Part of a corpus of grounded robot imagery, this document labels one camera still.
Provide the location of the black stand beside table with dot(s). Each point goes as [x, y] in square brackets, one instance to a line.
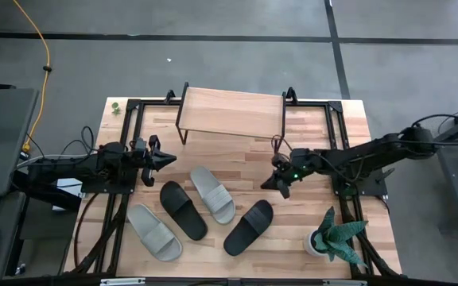
[42, 190]

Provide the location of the black metal table frame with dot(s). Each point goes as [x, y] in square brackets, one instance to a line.
[157, 104]

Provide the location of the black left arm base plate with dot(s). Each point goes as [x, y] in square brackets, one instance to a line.
[109, 186]

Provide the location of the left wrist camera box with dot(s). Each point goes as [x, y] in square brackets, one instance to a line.
[140, 145]

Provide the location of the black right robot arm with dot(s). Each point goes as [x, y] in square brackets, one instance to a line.
[372, 157]

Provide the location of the wooden shelf with black legs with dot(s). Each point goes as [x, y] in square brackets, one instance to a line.
[229, 111]

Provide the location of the green plant in white pot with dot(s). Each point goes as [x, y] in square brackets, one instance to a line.
[332, 238]

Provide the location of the white box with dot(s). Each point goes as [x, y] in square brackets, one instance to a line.
[68, 186]

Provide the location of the silver table edge bracket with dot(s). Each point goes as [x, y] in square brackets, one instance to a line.
[344, 283]
[121, 282]

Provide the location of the grey slide sandal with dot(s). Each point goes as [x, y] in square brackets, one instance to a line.
[153, 232]
[213, 194]

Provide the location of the black slide sandal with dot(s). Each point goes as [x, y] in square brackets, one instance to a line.
[183, 210]
[249, 228]

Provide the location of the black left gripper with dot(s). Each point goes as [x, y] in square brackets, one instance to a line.
[141, 163]

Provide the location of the small green leaf sprig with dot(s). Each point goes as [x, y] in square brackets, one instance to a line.
[115, 108]

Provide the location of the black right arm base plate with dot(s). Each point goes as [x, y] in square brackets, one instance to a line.
[372, 186]

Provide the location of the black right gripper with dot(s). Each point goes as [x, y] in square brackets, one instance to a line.
[298, 165]

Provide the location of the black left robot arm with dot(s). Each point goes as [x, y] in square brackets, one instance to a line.
[74, 168]

